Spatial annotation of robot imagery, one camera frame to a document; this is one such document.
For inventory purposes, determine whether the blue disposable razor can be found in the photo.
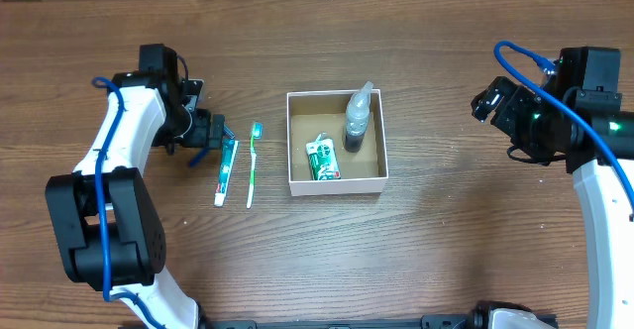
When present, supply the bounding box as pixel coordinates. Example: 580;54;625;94
188;126;235;167

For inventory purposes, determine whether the green soap packet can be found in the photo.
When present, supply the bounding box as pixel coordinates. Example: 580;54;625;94
306;133;341;181

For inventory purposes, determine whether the clear bottle with dark liquid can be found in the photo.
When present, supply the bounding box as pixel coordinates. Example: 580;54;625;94
344;81;373;153

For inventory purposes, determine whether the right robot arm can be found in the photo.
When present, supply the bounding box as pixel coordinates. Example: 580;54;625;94
471;41;633;328

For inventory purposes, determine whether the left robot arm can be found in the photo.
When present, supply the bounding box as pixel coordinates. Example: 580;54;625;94
45;44;225;328

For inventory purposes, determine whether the teal toothpaste tube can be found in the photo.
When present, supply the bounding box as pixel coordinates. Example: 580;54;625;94
214;139;239;207

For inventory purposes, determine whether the green white toothbrush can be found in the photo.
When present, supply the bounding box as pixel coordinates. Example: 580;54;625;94
247;122;263;209

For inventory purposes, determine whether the white cardboard box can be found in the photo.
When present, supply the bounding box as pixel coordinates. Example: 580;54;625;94
286;89;389;196

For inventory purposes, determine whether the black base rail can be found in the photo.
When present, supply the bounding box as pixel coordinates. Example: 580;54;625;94
200;314;490;329

